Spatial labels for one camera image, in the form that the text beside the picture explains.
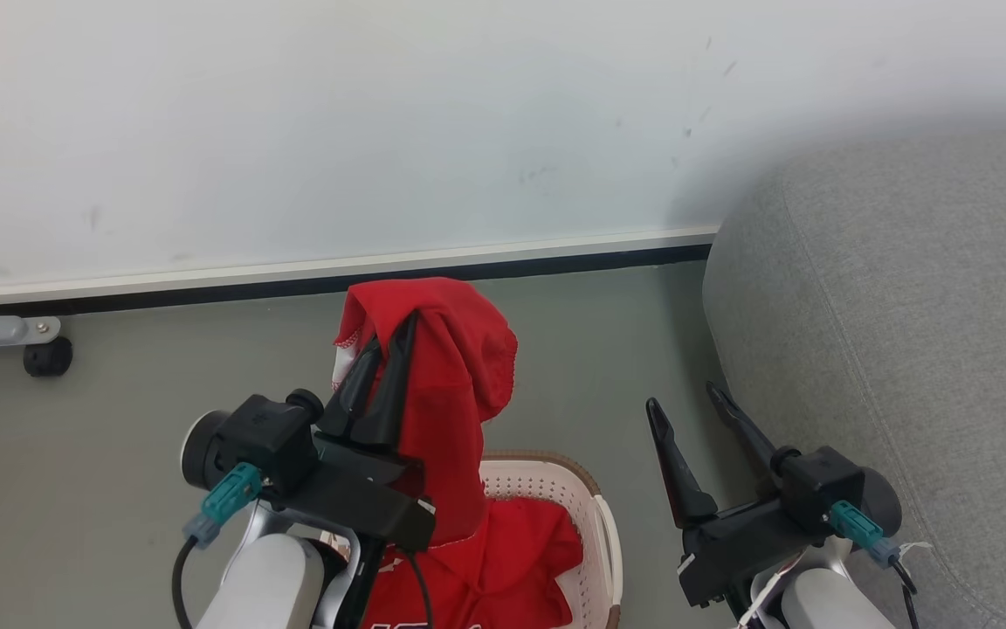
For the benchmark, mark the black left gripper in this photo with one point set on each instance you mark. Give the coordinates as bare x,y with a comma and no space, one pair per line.
354,502

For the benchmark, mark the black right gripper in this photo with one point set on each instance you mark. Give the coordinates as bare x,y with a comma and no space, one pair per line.
734,550

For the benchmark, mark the red sports jersey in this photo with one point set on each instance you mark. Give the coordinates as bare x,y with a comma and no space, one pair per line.
455,384

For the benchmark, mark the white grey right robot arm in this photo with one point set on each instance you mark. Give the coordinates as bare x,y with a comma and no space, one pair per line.
826,603

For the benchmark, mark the white perforated laundry basket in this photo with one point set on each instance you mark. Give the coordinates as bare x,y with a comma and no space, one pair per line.
595,524

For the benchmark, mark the white and black baseboard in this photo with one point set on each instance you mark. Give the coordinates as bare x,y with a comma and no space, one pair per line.
381,271

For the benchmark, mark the grey fabric sofa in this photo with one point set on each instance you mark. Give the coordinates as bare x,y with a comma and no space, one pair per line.
922,349

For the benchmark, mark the black caster wheel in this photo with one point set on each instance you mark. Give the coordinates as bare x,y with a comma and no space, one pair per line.
47,358

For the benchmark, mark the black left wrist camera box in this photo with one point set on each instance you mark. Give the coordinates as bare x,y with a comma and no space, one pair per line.
272,437

